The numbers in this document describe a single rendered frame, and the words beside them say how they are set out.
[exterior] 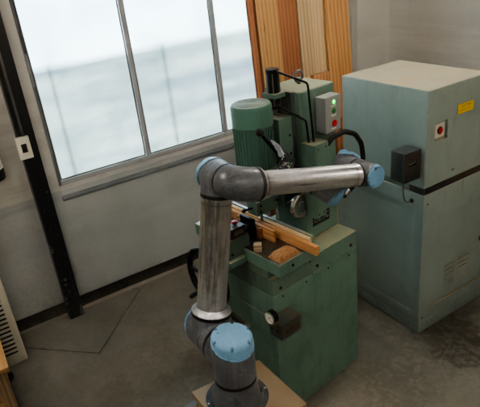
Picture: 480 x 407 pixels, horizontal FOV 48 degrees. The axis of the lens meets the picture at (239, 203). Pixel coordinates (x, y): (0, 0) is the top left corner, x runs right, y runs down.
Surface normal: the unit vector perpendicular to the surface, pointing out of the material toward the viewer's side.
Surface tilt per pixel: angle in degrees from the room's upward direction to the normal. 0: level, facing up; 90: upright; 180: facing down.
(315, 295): 90
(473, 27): 90
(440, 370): 0
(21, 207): 90
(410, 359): 0
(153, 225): 90
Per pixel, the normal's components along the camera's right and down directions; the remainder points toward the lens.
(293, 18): 0.54, 0.26
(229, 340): -0.03, -0.90
